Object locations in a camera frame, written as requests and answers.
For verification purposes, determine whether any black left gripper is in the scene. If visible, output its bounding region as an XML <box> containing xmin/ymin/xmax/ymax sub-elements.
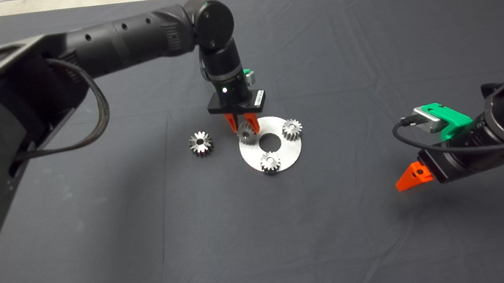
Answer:
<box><xmin>204</xmin><ymin>73</ymin><xmax>272</xmax><ymax>141</ymax></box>

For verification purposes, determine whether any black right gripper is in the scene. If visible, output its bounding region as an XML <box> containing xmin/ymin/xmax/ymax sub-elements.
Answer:
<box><xmin>390</xmin><ymin>134</ymin><xmax>488</xmax><ymax>193</ymax></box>

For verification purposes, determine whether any small steel gear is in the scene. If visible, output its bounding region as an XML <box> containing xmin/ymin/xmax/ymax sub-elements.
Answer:
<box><xmin>235</xmin><ymin>121</ymin><xmax>258</xmax><ymax>146</ymax></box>
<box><xmin>280</xmin><ymin>117</ymin><xmax>304</xmax><ymax>142</ymax></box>
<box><xmin>259</xmin><ymin>150</ymin><xmax>283</xmax><ymax>176</ymax></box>

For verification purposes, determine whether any large tall steel gear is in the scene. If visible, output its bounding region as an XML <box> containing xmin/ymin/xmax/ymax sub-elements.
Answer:
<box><xmin>187</xmin><ymin>130</ymin><xmax>215</xmax><ymax>159</ymax></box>

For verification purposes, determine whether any round metal plate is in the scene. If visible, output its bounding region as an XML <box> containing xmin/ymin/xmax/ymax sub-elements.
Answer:
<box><xmin>236</xmin><ymin>113</ymin><xmax>305</xmax><ymax>178</ymax></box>

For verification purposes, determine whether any dark grey table cloth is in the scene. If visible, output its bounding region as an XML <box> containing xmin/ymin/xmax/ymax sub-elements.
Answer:
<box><xmin>0</xmin><ymin>0</ymin><xmax>504</xmax><ymax>283</ymax></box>

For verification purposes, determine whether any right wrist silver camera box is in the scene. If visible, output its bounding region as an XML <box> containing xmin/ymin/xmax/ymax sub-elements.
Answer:
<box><xmin>411</xmin><ymin>104</ymin><xmax>447</xmax><ymax>136</ymax></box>

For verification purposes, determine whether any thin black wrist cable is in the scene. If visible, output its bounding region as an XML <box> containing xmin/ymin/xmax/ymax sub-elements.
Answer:
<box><xmin>197</xmin><ymin>48</ymin><xmax>214</xmax><ymax>85</ymax></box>

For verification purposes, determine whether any right wrist green camera mount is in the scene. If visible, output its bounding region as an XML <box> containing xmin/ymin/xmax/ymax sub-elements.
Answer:
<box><xmin>421</xmin><ymin>98</ymin><xmax>476</xmax><ymax>144</ymax></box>

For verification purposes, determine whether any thick black braided cable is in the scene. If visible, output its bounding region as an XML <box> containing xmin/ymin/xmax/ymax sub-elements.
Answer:
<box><xmin>2</xmin><ymin>52</ymin><xmax>115</xmax><ymax>159</ymax></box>

